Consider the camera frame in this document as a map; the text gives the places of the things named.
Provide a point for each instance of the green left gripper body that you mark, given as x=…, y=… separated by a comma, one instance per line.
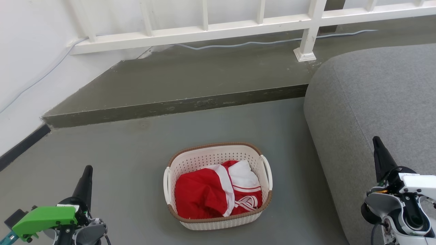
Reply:
x=44, y=217

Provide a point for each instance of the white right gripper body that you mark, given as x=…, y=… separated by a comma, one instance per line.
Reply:
x=417, y=183

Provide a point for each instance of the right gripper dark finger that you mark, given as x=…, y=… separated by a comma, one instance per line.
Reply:
x=383, y=160

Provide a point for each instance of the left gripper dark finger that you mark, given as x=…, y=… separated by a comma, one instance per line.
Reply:
x=84, y=187

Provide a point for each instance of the white perforated laundry basket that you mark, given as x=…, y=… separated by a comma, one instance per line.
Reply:
x=211, y=223

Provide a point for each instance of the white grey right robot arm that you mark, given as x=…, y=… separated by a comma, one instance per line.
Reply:
x=391, y=207

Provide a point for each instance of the grey fabric sofa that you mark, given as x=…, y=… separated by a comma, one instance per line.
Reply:
x=374, y=102

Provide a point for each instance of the black baseboard strip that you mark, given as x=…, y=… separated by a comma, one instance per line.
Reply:
x=20, y=148

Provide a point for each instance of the red and white garment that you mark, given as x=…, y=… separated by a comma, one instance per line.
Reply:
x=199, y=195

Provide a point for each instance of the white wooden railing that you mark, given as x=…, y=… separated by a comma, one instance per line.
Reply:
x=204, y=34

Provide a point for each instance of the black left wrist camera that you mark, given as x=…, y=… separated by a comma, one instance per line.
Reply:
x=14, y=217

